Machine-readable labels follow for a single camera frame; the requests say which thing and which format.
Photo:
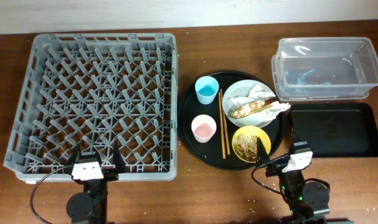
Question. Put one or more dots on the clear plastic bin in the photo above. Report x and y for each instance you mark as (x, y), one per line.
(324, 68)

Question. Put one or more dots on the grey round plate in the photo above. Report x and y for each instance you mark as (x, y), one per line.
(242, 88)

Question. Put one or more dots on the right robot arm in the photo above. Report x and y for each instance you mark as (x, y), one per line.
(307, 198)

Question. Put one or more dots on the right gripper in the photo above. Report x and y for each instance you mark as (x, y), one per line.
(276, 168)

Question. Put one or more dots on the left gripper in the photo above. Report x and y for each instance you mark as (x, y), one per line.
(119, 163)

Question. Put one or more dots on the wooden chopstick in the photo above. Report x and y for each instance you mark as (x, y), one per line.
(225, 130)
(222, 127)

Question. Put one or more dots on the blue plastic cup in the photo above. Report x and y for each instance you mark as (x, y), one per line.
(206, 89)

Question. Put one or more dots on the black rectangular tray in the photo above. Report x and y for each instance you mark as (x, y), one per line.
(336, 129)

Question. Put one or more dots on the pink plastic cup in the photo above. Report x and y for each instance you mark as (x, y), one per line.
(203, 128)

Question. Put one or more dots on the grey dishwasher rack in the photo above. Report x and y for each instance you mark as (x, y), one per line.
(95, 91)

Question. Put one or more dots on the food scraps and rice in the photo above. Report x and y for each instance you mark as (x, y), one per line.
(246, 147)

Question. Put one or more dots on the yellow bowl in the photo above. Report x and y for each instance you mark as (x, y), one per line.
(253, 130)

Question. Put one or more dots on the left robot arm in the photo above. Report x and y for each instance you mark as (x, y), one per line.
(90, 205)

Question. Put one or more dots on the round black tray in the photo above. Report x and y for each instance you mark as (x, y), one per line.
(211, 152)

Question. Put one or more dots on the foil paper wrapper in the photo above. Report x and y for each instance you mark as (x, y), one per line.
(259, 103)

